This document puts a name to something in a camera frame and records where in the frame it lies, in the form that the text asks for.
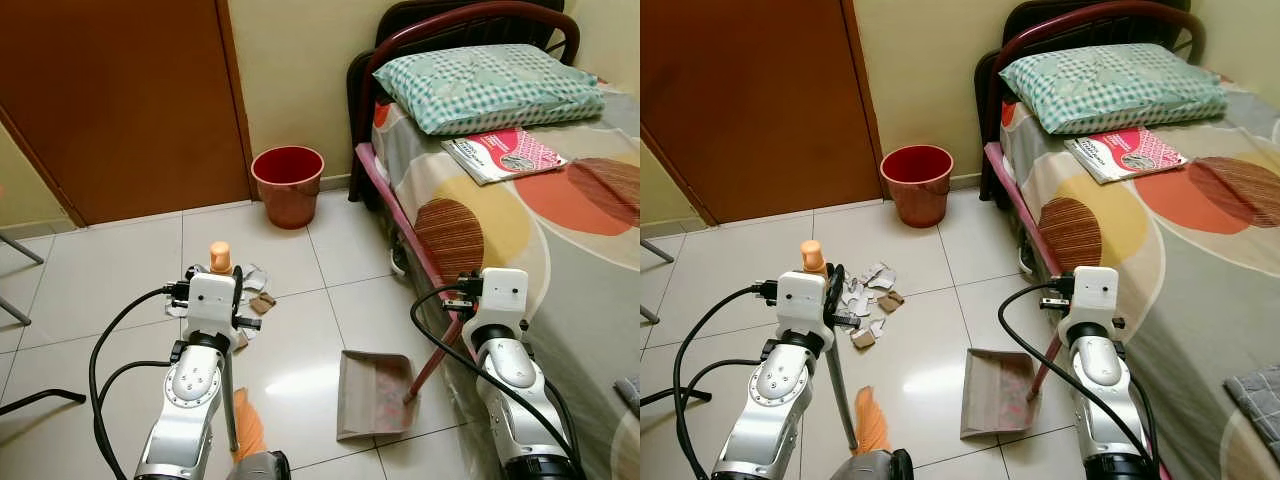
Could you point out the mattress with circle-patterned sheet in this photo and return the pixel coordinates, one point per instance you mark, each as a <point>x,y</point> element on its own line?
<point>560,270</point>
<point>1190,280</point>

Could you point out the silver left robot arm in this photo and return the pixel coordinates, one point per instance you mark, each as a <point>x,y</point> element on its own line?
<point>775,392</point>
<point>185,400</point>

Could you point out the dark red metal bed frame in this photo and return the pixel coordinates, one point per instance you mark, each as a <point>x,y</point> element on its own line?
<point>470,14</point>
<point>1100,14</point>

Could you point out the red plastic waste bin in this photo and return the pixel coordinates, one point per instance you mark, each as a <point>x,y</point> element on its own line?
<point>917,190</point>
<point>288,190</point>

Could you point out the orange broom with grey stick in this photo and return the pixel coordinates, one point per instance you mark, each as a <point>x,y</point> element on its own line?
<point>812,258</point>
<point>220,258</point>

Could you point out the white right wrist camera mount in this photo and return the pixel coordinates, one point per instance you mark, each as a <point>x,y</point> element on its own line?
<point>1093,293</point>
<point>503,295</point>

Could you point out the brown wooden door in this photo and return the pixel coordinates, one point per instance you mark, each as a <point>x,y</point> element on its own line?
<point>120,100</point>
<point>755,100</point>

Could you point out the dark shoe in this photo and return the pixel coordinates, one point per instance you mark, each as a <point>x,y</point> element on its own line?
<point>1027,260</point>
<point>401,260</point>

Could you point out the pink and white magazine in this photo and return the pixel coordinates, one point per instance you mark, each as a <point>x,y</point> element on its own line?
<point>1128,153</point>
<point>505,155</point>

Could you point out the grey checked cloth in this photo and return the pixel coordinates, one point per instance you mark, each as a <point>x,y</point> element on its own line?
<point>630,392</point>
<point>1258,400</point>

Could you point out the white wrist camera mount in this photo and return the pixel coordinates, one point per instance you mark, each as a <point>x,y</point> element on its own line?
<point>210,300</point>
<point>1093,293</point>
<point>503,295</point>
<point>800,300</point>

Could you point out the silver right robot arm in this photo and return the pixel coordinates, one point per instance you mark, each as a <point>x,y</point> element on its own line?
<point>1095,362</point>
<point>510,365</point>

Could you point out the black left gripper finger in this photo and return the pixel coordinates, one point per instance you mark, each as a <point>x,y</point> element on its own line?
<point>239,282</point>
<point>836,283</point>

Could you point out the grey metal furniture leg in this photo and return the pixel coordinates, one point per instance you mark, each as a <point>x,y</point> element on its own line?
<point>649,314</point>
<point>655,250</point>
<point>13,312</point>
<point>22,250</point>

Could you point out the green checked pillow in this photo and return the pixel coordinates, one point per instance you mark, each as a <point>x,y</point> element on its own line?
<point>1115,88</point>
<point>490,88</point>

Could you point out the brown cardboard scrap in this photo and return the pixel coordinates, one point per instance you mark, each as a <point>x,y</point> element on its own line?
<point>863,339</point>
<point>243,341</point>
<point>891,300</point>
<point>263,302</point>

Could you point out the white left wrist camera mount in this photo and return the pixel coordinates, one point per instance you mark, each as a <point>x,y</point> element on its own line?
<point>800,300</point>
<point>210,300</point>

